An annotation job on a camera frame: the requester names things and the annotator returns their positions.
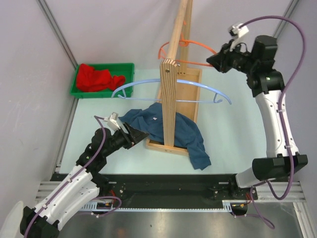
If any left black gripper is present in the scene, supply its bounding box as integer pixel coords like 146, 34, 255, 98
103, 121, 149, 157

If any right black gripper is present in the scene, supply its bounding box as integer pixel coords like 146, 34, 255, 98
207, 39, 257, 74

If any orange hanger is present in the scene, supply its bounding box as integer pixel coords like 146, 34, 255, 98
158, 33, 216, 67

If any light blue hanger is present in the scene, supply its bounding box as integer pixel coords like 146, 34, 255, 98
110, 78, 232, 105

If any blue t shirt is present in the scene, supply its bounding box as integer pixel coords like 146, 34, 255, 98
119, 103, 211, 170

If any red t shirt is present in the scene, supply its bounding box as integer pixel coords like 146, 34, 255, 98
76, 64, 126, 92

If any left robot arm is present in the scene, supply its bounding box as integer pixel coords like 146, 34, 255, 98
20, 123, 149, 238

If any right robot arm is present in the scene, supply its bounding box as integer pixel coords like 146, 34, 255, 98
206, 35, 308, 199

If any wooden hanger stand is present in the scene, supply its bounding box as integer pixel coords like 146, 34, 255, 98
146, 0, 202, 156

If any green plastic tray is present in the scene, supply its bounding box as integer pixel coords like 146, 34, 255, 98
70, 63, 135, 99

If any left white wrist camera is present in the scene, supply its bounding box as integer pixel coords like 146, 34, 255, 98
104, 112, 123, 131

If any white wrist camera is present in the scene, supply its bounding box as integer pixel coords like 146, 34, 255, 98
104, 112, 123, 131
228, 23, 249, 51

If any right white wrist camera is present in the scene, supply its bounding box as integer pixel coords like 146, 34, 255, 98
228, 23, 249, 51

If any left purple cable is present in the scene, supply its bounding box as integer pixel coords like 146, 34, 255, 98
23, 115, 109, 236

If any purple cable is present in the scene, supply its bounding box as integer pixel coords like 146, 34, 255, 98
23, 115, 109, 236
244, 15, 308, 201

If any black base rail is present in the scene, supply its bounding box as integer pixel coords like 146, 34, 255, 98
51, 173, 258, 209

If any white cable duct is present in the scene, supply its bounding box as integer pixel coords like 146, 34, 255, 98
79, 201, 248, 216

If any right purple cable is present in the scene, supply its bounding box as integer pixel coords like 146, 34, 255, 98
244, 15, 308, 201

